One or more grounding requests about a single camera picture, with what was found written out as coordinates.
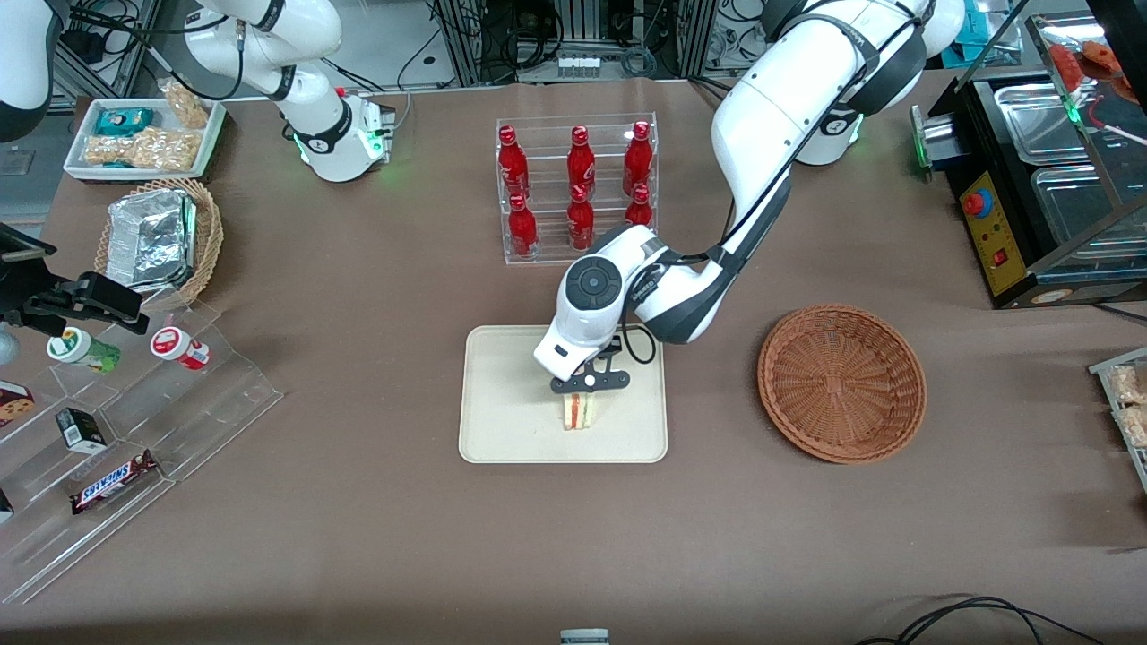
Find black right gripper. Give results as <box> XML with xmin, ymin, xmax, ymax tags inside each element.
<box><xmin>0</xmin><ymin>255</ymin><xmax>151</xmax><ymax>337</ymax></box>

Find triangular sandwich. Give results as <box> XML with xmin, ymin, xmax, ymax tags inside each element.
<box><xmin>561</xmin><ymin>391</ymin><xmax>599</xmax><ymax>433</ymax></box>

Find cream plastic tray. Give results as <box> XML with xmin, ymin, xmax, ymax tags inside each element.
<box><xmin>458</xmin><ymin>323</ymin><xmax>669</xmax><ymax>465</ymax></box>

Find oval tan wicker basket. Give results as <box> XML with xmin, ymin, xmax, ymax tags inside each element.
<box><xmin>93</xmin><ymin>176</ymin><xmax>225</xmax><ymax>314</ymax></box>

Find white rectangular snack tray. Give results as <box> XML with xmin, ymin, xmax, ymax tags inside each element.
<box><xmin>63</xmin><ymin>96</ymin><xmax>228</xmax><ymax>184</ymax></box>

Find round brown wicker basket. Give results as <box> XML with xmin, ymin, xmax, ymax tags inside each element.
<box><xmin>757</xmin><ymin>304</ymin><xmax>928</xmax><ymax>465</ymax></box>

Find green cup container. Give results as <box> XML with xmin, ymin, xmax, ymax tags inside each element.
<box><xmin>47</xmin><ymin>326</ymin><xmax>123</xmax><ymax>375</ymax></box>

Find red cup container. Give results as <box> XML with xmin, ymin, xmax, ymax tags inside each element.
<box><xmin>149</xmin><ymin>325</ymin><xmax>212</xmax><ymax>372</ymax></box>

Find foil-wrapped food package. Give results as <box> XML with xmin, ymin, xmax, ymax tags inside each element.
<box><xmin>105</xmin><ymin>187</ymin><xmax>199</xmax><ymax>293</ymax></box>

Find small black carton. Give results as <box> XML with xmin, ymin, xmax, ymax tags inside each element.
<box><xmin>54</xmin><ymin>407</ymin><xmax>109</xmax><ymax>455</ymax></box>

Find clear acrylic bottle rack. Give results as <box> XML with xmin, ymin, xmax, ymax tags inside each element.
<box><xmin>496</xmin><ymin>112</ymin><xmax>660</xmax><ymax>266</ymax></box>

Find clear acrylic stepped shelf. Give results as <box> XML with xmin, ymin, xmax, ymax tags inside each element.
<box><xmin>0</xmin><ymin>299</ymin><xmax>286</xmax><ymax>606</ymax></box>

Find cookie box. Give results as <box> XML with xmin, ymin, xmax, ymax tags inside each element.
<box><xmin>0</xmin><ymin>379</ymin><xmax>38</xmax><ymax>429</ymax></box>

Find large clear peanut pack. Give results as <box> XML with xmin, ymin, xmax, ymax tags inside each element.
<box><xmin>82</xmin><ymin>125</ymin><xmax>201</xmax><ymax>173</ymax></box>

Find snickers chocolate bar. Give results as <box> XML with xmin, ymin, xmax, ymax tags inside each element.
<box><xmin>69</xmin><ymin>448</ymin><xmax>160</xmax><ymax>516</ymax></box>

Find teal snack pack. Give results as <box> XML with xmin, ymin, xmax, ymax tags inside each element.
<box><xmin>93</xmin><ymin>107</ymin><xmax>156</xmax><ymax>138</ymax></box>

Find small clear peanut bag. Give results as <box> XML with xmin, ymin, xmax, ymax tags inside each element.
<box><xmin>159</xmin><ymin>78</ymin><xmax>213</xmax><ymax>130</ymax></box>

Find black food warmer machine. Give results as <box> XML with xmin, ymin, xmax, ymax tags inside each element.
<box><xmin>909</xmin><ymin>9</ymin><xmax>1147</xmax><ymax>313</ymax></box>

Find steel warmer pan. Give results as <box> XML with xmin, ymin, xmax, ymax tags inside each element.
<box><xmin>1029</xmin><ymin>164</ymin><xmax>1147</xmax><ymax>262</ymax></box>
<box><xmin>993</xmin><ymin>82</ymin><xmax>1099</xmax><ymax>168</ymax></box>

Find teal box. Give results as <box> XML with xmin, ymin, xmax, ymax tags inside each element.
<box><xmin>950</xmin><ymin>0</ymin><xmax>989</xmax><ymax>62</ymax></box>

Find red packaged food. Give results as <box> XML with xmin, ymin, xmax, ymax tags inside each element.
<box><xmin>1047</xmin><ymin>38</ymin><xmax>1125</xmax><ymax>89</ymax></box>

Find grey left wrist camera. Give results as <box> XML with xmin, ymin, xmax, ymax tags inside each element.
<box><xmin>534</xmin><ymin>315</ymin><xmax>595</xmax><ymax>383</ymax></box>

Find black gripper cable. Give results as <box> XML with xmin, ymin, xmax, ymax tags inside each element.
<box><xmin>618</xmin><ymin>168</ymin><xmax>795</xmax><ymax>366</ymax></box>

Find aluminium equipment frame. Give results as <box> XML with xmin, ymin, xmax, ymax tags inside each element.
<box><xmin>428</xmin><ymin>0</ymin><xmax>720</xmax><ymax>87</ymax></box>

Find black floor cables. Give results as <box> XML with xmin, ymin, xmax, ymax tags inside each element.
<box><xmin>854</xmin><ymin>595</ymin><xmax>1109</xmax><ymax>645</ymax></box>

